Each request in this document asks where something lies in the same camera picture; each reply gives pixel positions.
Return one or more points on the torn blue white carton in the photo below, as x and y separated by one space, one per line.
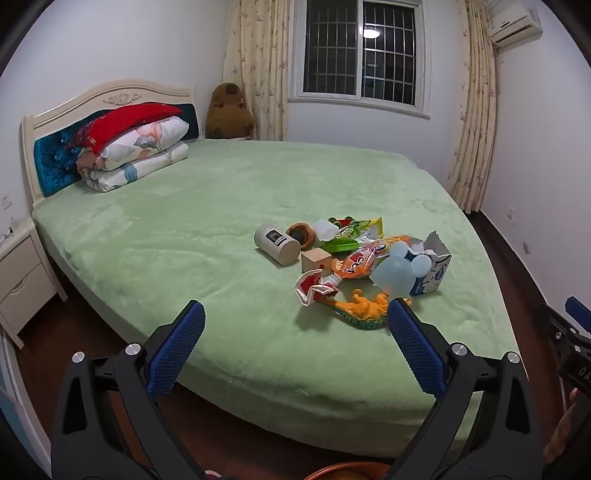
434 277

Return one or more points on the orange plastic basin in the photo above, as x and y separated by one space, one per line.
341 473

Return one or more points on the white cylindrical canister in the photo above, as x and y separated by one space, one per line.
274 242

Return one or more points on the bed with green blanket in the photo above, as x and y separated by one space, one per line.
207 221

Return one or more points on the cream floral curtain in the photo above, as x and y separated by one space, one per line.
258 55
475 138

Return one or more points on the cream blue padded headboard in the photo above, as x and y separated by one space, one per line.
51 170

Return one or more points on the barred window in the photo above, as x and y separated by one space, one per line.
332 46

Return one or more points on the brown plush bear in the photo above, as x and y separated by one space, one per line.
228 110

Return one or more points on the green snack packet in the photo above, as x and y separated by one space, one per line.
355 230

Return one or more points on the brown clay pot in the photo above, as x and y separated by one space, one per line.
300 230

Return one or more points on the white foam container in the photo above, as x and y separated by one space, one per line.
325 229

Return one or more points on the floral folded quilt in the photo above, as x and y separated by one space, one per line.
138 141

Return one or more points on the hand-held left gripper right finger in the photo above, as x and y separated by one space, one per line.
415 350

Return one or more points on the red white wrapper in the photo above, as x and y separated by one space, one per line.
314 286

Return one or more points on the wooden block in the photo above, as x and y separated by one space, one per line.
316 261

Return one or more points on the orange snack packet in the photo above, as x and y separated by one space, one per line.
358 265

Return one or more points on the cream nightstand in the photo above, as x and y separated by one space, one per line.
23 277

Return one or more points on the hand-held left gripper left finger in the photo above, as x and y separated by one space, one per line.
178 350

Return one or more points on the orange toy dinosaur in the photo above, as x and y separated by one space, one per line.
364 309

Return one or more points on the white folded quilt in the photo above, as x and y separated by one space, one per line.
138 168

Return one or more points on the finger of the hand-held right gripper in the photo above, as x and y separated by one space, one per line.
554 325
579 311

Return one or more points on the red pillow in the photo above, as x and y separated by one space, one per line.
129 122

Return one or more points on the light blue mouse-eared balloon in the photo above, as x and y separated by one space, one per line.
392 274

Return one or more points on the white air conditioner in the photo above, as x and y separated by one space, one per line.
512 23

